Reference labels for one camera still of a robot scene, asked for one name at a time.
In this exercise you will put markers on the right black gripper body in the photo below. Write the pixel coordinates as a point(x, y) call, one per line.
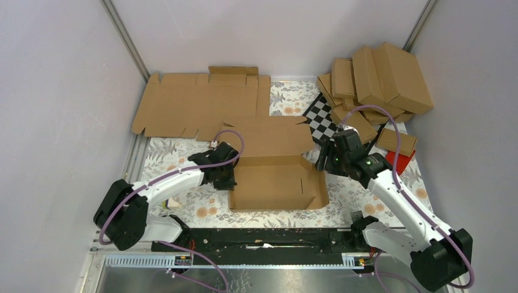
point(336, 163)

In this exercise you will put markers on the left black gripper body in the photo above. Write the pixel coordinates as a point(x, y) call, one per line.
point(226, 179)

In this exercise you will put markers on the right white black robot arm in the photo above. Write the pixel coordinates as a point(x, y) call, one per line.
point(435, 253)

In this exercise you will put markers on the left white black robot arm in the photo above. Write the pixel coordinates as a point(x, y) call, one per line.
point(124, 216)

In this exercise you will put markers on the small cardboard box on red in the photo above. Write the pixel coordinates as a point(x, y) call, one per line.
point(391, 140)

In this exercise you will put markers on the low folded cardboard box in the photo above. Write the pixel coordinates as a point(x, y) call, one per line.
point(374, 118)

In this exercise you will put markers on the large folded cardboard box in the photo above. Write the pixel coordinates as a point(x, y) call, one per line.
point(401, 79)

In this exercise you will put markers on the black white chessboard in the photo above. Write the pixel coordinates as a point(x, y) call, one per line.
point(321, 125)

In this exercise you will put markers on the stack of flat cardboard blanks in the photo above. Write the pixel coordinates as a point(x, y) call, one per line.
point(196, 105)

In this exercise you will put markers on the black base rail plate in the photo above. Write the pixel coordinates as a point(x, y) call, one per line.
point(269, 247)

